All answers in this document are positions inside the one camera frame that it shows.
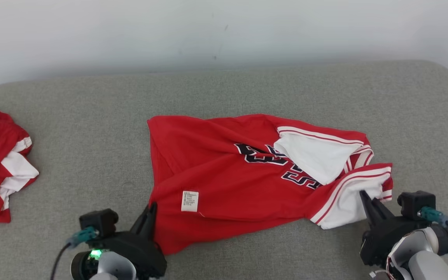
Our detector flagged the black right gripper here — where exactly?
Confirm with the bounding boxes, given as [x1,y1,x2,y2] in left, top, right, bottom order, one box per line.
[359,190,424,267]

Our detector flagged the red and white thin wires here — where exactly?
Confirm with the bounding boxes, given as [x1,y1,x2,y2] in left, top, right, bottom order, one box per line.
[369,249,397,280]

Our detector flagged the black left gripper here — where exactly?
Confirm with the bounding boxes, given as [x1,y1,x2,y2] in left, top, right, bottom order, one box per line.
[92,201,167,280]

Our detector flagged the red basketball jersey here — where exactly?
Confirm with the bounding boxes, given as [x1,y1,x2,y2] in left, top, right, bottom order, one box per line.
[147,114,394,255]

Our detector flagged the grey fabric sofa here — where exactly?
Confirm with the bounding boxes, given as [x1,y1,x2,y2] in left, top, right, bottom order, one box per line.
[0,59,448,280]

